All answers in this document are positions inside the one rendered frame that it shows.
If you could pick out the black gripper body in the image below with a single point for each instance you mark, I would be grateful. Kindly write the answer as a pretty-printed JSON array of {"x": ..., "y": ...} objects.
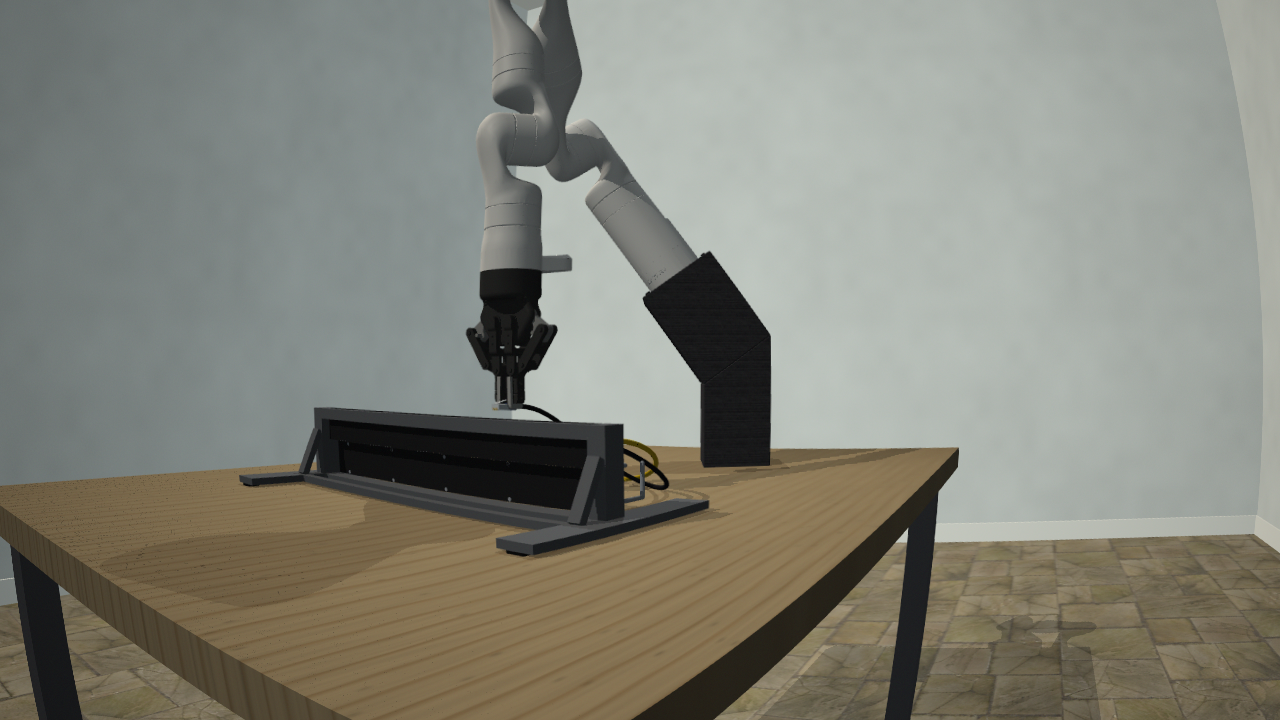
[{"x": 513, "y": 291}]

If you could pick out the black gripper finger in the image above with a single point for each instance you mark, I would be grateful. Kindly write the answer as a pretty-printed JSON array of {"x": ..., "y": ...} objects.
[
  {"x": 542, "y": 337},
  {"x": 489, "y": 353}
]

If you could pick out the black cable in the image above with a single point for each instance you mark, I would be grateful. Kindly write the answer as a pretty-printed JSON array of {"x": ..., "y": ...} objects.
[{"x": 626, "y": 452}]

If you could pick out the dark grey patch panel rack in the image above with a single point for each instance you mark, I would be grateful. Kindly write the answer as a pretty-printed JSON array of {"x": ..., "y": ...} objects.
[{"x": 598, "y": 450}]

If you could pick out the yellow cable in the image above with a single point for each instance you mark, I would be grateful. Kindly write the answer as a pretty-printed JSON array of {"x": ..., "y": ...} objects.
[{"x": 648, "y": 450}]

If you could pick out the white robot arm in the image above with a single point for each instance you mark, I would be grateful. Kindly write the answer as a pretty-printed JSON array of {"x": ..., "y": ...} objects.
[{"x": 513, "y": 208}]

